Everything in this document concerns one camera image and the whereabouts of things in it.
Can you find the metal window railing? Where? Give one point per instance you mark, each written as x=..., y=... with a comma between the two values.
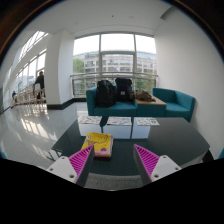
x=83, y=81

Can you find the row of wooden chairs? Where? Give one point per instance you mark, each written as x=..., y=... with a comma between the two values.
x=26, y=97

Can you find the black backpack with label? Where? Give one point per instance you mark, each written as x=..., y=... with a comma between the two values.
x=124, y=89

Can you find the orange yellow pink printed towel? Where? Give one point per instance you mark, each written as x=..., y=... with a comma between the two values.
x=99, y=144

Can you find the wooden sofa table top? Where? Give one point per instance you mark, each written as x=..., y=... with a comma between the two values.
x=156, y=102

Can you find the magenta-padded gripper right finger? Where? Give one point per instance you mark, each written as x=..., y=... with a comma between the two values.
x=146, y=160

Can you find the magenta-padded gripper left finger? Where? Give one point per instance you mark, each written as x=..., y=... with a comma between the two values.
x=80, y=160

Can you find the teal sofa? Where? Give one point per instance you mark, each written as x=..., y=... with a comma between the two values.
x=118, y=109

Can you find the person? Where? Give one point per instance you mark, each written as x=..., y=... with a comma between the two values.
x=40, y=81

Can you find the brown jacket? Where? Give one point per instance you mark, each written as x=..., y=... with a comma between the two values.
x=144, y=95

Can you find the large black backpack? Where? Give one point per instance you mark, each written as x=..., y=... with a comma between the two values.
x=106, y=94

